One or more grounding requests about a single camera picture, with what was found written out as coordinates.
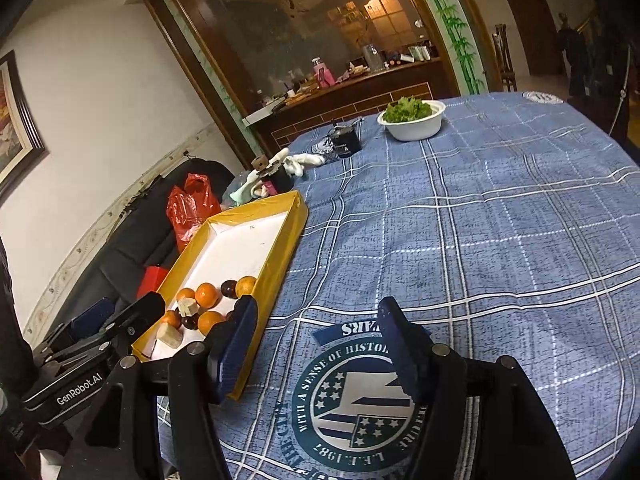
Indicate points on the beige cake piece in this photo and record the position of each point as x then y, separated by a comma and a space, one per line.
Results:
188, 307

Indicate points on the mop with round base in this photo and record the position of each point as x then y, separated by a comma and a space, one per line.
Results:
618, 129

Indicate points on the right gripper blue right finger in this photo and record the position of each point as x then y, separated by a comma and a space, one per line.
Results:
409, 347

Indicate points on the yellow cardboard box tray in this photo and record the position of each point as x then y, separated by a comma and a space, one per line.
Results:
257, 239

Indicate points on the black sofa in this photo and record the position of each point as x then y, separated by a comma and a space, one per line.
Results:
143, 238

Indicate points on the white plush toy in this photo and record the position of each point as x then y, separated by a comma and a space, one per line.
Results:
270, 177

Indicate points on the wooden sideboard cabinet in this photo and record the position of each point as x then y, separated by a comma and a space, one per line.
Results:
361, 97

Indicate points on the dark wooden chair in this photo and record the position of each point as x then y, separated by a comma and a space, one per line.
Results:
503, 56

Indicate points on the white bowl of greens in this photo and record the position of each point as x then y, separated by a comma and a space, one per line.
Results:
412, 119

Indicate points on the pink bottle on cabinet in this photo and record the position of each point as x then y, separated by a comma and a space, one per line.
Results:
322, 73

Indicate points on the red plastic bag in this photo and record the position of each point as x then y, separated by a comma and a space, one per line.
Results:
190, 206

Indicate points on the dark purple plum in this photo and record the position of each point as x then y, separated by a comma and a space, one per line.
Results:
190, 322
228, 289

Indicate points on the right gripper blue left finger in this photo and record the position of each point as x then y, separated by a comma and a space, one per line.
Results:
230, 341

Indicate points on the orange fruit in box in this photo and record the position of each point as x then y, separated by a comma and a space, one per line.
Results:
185, 293

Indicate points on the framed wall picture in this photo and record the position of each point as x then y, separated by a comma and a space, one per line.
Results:
22, 147

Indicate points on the small orange tangerine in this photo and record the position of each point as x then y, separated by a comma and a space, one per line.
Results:
207, 295

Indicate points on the black small device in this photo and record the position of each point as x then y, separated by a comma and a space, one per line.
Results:
344, 140

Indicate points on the large orange fruit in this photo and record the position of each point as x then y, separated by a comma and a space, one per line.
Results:
245, 286

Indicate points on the blue plaid tablecloth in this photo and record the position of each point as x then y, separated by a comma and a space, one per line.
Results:
514, 230

